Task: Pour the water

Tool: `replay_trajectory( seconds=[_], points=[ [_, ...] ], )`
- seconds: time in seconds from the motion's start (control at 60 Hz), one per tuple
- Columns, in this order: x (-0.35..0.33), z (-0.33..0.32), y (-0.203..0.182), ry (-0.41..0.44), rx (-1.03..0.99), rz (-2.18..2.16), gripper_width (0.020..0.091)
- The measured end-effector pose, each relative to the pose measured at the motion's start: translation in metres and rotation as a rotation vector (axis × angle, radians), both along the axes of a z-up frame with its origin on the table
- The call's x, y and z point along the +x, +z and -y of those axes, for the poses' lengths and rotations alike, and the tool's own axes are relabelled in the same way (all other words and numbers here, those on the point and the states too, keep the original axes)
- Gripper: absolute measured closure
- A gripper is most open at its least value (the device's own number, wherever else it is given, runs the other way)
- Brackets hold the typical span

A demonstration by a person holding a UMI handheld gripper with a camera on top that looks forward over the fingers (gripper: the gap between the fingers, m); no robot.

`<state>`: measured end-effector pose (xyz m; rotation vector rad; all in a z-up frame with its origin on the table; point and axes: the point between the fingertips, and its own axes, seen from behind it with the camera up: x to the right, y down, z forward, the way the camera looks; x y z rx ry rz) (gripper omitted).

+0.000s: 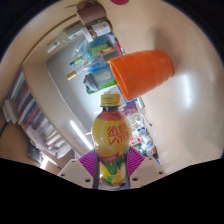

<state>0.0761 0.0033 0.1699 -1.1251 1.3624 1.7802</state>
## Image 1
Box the yellow drink bottle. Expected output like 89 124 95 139
91 93 132 190

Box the thin white strip light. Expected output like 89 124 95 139
69 119 95 151

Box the tall clear glass bottle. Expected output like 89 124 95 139
46 23 88 54

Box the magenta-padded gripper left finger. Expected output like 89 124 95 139
57 148 100 190

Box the gold-capped clear bottle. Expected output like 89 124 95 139
66 64 98 81

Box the grey shaker bottle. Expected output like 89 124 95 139
83 64 118 92

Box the orange plastic cup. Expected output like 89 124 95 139
108 49 175 102

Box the dark green bottle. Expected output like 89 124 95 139
86 79 118 95

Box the white-lidded dark jar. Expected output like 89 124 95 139
81 19 113 43

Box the pink pouch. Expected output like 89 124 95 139
119 101 140 118

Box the wooden bookshelf unit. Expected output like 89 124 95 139
1 49 88 172

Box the brown mug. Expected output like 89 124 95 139
75 1 107 27

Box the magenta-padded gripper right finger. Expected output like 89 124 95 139
125 146 167 189

